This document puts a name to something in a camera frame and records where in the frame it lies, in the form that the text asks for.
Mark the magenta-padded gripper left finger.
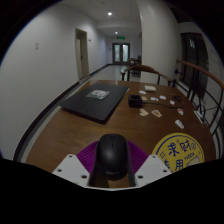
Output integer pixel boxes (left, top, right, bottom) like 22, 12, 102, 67
52, 139, 101, 188

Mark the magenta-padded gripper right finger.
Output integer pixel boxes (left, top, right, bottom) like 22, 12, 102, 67
127, 139, 173, 188

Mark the black computer mouse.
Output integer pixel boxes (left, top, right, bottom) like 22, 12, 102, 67
95, 133, 132, 182

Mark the round yellow blue-printed mouse pad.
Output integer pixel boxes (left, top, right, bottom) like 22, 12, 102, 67
151, 132, 205, 174

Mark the small white oblong sticker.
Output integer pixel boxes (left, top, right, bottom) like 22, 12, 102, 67
174, 119, 186, 130

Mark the small orange white sticker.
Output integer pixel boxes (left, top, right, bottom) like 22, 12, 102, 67
151, 109, 163, 118

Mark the small beige sticker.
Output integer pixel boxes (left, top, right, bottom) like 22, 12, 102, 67
138, 108, 150, 118

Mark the black closed laptop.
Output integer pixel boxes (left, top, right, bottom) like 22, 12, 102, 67
58, 82, 131, 123

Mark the white flat strip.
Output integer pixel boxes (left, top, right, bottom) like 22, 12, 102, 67
193, 110, 206, 125

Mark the small black box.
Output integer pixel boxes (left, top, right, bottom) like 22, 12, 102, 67
128, 94, 144, 109

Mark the pale sticker on laptop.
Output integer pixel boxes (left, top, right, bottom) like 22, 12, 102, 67
85, 89, 111, 101

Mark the small white box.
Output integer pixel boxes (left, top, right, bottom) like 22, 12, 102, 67
143, 85, 157, 93

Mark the wooden armchair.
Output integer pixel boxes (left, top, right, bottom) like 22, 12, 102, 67
119, 63, 175, 87

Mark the wooden-topped black metal railing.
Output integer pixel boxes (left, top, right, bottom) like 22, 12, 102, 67
172, 58, 224, 141

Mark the pale side door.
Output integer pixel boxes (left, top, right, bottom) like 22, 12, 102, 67
74, 27, 91, 81

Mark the dark window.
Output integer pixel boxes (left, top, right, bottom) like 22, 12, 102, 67
180, 32, 210, 92

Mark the glazed double door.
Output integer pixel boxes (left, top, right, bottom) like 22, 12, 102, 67
111, 42, 131, 65

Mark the black cable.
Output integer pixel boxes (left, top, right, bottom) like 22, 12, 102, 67
142, 94, 184, 110

